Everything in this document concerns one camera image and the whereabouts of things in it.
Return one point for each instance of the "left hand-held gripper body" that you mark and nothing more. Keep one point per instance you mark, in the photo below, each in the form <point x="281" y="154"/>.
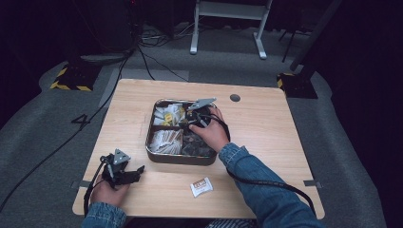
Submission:
<point x="116" y="169"/>

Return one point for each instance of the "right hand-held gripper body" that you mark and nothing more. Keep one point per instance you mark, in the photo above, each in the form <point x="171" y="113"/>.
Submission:
<point x="199" y="115"/>

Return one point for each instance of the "square metal compartment tray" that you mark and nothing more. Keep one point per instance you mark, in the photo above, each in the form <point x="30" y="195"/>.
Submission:
<point x="177" y="160"/>

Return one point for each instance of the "single white brown-label packet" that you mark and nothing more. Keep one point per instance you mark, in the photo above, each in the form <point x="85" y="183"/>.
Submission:
<point x="201" y="186"/>

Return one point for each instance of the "person's right hand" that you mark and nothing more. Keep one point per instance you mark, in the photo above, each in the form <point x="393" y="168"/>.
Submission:
<point x="214" y="134"/>

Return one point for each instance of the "person's left hand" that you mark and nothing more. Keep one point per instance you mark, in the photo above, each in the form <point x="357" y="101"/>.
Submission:
<point x="109" y="194"/>

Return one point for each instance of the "pile of white yellow packets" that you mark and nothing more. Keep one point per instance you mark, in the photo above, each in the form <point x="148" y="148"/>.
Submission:
<point x="168" y="115"/>

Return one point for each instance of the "pile of white brown sachets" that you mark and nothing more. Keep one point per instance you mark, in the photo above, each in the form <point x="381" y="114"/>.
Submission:
<point x="166" y="142"/>

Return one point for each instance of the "grey tape strip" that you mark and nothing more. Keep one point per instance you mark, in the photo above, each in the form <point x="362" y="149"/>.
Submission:
<point x="312" y="183"/>
<point x="80" y="184"/>

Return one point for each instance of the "round grey table grommet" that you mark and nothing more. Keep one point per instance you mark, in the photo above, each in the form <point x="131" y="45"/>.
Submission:
<point x="234" y="98"/>

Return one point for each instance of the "black yellow striped stand base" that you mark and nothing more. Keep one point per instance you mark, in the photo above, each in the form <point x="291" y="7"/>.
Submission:
<point x="297" y="87"/>
<point x="74" y="79"/>

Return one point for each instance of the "grey round stand base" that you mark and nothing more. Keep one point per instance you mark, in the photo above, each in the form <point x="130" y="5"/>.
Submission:
<point x="104" y="58"/>

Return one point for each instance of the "person's striped clothing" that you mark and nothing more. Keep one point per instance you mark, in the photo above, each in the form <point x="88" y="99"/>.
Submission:
<point x="231" y="224"/>

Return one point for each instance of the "black tripod legs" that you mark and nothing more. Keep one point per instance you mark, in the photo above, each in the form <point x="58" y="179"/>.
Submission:
<point x="290" y="44"/>

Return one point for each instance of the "black equipment cabinet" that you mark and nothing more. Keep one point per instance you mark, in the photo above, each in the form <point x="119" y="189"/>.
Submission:
<point x="115" y="25"/>

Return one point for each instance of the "dark slanted stand pole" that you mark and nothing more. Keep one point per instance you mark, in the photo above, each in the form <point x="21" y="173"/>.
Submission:
<point x="316" y="31"/>

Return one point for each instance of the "white metal desk frame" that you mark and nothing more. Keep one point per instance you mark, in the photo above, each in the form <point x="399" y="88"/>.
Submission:
<point x="228" y="9"/>

